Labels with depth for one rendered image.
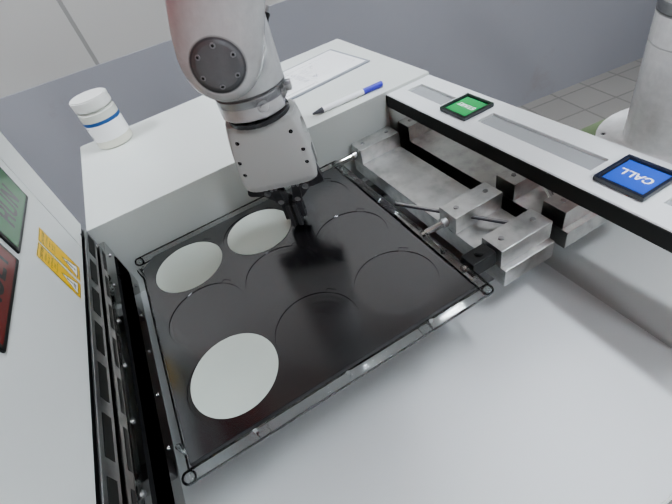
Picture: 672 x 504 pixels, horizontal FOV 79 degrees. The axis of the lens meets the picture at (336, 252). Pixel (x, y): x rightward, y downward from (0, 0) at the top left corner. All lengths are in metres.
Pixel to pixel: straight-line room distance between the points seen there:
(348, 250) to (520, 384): 0.26
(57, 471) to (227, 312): 0.25
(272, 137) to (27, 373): 0.33
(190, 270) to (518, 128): 0.50
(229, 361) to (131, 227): 0.31
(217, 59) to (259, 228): 0.31
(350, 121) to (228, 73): 0.39
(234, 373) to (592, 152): 0.49
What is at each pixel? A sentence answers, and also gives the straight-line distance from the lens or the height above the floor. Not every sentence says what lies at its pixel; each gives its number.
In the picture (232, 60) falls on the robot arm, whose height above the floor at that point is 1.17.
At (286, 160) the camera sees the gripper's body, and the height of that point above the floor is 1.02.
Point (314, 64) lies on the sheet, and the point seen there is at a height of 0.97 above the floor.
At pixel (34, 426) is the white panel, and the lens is 0.37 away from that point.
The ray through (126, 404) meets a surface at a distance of 0.47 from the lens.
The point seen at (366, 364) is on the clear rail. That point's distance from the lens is 0.43.
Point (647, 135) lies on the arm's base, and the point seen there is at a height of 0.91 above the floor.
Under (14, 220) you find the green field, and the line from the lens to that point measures 0.51.
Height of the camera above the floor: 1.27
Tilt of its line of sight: 43 degrees down
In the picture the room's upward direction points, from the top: 17 degrees counter-clockwise
